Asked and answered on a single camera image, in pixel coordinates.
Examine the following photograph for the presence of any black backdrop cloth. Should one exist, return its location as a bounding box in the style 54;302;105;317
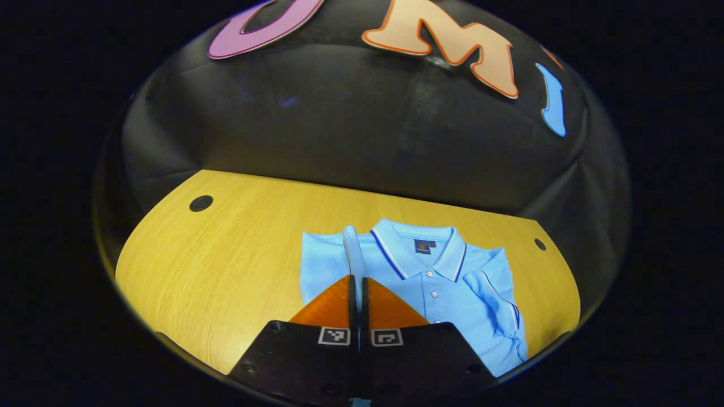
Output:
93;0;632;340

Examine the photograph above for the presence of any light blue T-shirt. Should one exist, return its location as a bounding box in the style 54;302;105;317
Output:
300;218;529;378

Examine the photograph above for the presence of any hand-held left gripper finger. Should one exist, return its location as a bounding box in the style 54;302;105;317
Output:
360;277;496;405
229;275;360;406

